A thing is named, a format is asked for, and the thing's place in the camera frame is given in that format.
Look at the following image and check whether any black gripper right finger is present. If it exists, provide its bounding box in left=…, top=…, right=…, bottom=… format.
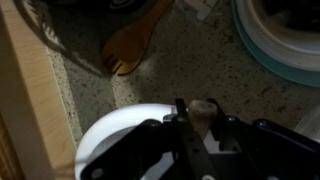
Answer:
left=210, top=110, right=320, bottom=180

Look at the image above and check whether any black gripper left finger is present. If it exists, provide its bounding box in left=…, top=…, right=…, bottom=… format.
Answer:
left=80, top=99, right=217, bottom=180

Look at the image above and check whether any large white mixing bowl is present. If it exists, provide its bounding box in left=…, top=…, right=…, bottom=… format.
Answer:
left=74, top=103, right=221, bottom=180

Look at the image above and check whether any small white ceramic bowl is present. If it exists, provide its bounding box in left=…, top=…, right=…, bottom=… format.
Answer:
left=246, top=0, right=320, bottom=55

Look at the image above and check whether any orange wooden spork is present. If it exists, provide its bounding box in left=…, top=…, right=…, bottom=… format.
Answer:
left=101, top=0, right=174, bottom=75

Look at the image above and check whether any wood framed dishes sign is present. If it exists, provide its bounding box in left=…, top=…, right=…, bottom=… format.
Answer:
left=0, top=0, right=76, bottom=180

